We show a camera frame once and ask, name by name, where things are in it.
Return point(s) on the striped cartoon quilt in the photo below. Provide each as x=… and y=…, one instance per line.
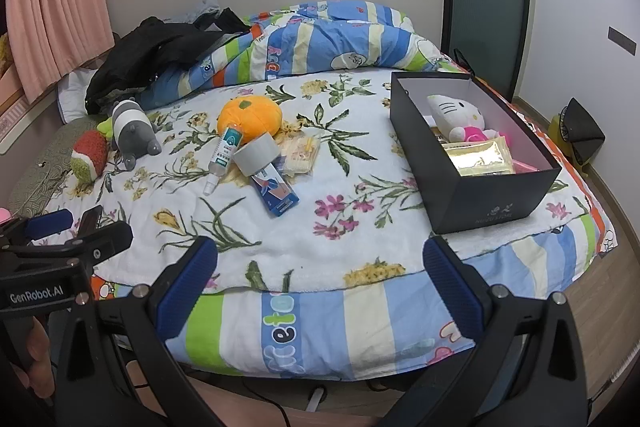
x=325, y=37

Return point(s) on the grey bed leg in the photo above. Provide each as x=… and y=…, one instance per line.
x=316, y=399

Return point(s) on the pink curtain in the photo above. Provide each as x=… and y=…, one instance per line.
x=55, y=7

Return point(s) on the grey striped raccoon plush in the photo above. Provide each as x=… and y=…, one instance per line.
x=132, y=132

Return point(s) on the wall switch panel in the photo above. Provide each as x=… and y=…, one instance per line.
x=625, y=41

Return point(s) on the orange pumpkin plush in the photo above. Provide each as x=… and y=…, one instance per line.
x=250, y=114

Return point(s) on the person's left hand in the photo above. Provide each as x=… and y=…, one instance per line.
x=37, y=352

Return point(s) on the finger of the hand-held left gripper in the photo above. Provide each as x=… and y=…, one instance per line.
x=91, y=219
x=47, y=223

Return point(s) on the white floral blanket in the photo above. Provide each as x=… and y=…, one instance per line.
x=350, y=217

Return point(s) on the gold foil packet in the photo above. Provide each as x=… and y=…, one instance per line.
x=480, y=159

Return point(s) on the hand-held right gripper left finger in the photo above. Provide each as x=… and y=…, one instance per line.
x=192, y=287

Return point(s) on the grey patterned cushion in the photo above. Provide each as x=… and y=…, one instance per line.
x=40, y=167

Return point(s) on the red strawberry plush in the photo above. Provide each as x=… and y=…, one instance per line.
x=90, y=157

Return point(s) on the yellow plush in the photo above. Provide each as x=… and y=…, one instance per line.
x=4, y=54

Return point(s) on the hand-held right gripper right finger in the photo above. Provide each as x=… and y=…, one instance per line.
x=450, y=289

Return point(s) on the white pillow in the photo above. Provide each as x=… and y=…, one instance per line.
x=72, y=94

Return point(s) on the white spray bottle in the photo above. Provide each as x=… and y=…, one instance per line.
x=225, y=152

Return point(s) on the white cat plush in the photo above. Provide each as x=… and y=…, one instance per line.
x=452, y=109

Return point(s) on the pink toy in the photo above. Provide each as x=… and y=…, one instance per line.
x=4, y=216

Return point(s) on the blue carton box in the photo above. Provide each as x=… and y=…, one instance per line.
x=275, y=194

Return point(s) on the grey cloth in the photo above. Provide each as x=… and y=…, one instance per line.
x=202, y=9

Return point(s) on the black jacket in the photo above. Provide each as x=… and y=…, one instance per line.
x=140, y=52

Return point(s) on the grey tape roll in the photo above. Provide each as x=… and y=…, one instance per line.
x=255, y=157

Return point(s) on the clear snack packet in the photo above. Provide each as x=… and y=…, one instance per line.
x=300, y=154

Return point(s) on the black cardboard box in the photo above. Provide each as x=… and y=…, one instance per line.
x=480, y=202

